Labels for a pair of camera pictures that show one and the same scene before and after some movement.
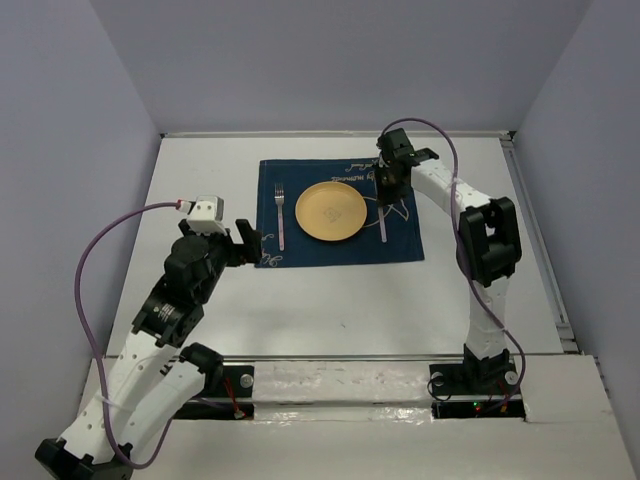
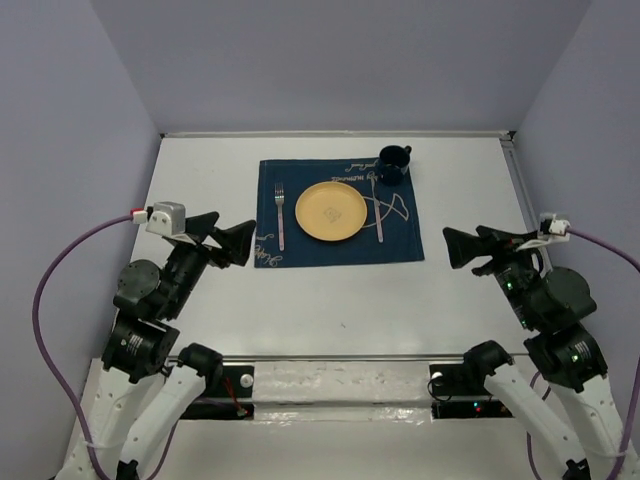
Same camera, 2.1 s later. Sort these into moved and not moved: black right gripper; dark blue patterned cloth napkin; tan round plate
Moved: black right gripper
Not moved: dark blue patterned cloth napkin; tan round plate
